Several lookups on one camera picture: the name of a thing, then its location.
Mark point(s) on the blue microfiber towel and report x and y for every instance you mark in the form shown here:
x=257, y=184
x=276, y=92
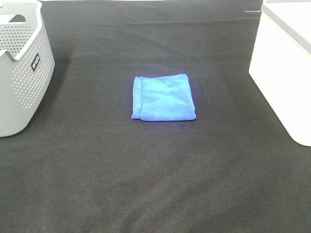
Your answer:
x=166, y=98

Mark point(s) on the white storage box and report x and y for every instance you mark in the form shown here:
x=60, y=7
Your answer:
x=281, y=64

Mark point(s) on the grey perforated plastic basket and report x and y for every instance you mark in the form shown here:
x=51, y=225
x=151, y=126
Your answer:
x=26, y=65

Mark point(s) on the black tablecloth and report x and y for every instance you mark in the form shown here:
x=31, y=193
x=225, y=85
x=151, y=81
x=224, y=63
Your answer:
x=84, y=166

